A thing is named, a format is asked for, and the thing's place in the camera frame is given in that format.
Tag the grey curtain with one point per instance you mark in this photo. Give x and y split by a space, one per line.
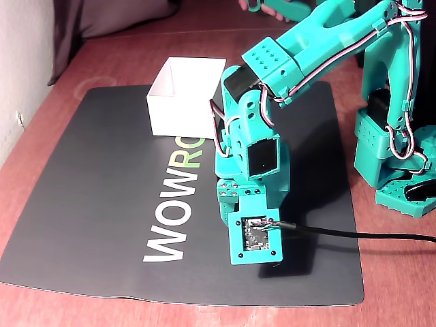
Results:
102 17

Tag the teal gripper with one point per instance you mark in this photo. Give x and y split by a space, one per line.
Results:
227 190

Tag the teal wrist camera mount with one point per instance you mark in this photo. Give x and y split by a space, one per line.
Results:
238 255

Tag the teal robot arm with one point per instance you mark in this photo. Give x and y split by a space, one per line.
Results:
323 44

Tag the dark mat with WOWRO print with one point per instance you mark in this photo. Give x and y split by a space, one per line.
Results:
85 204

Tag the teal leader arm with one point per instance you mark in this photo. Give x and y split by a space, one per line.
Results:
296 8

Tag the white open cardboard box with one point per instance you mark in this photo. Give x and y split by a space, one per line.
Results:
177 116

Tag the person's hand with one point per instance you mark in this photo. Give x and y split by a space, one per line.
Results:
272 13

